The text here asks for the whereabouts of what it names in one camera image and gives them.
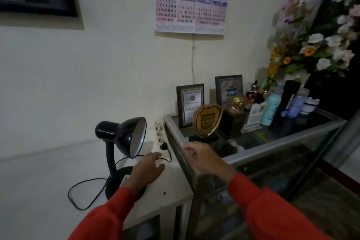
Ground person's right forearm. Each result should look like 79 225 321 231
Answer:
227 173 332 240

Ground brown framed certificate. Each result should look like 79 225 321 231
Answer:
176 83 205 129

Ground purple bottle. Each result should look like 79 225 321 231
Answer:
281 88 310 118

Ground black tumbler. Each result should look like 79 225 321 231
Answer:
274 80 301 128

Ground white table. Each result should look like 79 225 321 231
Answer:
0 136 194 240

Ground small dark bottle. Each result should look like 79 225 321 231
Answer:
245 80 260 111

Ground person's right hand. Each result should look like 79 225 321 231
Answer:
182 141 237 185

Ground dark framed plaque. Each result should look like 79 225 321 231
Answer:
215 74 244 108

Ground person's left forearm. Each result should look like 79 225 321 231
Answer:
67 187 136 240

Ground black lamp power cable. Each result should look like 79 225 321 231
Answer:
67 143 172 211

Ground artificial flower bouquet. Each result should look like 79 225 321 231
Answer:
267 0 360 83

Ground teal bottle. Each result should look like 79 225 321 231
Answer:
260 88 283 127

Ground white wall cable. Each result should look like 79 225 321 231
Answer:
191 40 196 86

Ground white jar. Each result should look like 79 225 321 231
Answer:
299 97 320 115

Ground gold shield plaque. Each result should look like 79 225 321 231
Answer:
188 104 223 143

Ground white power strip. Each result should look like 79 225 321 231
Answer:
153 122 170 154

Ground person's left hand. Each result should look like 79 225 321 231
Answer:
124 152 166 196

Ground gold trophy on black base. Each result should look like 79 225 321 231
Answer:
218 95 247 140

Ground glass display cabinet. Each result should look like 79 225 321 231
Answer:
164 107 347 240

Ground white acrylic award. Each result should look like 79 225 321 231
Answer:
241 102 267 133

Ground black desk lamp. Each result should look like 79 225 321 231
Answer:
95 117 147 201

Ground tall gold trophy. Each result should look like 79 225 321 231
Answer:
260 46 287 97

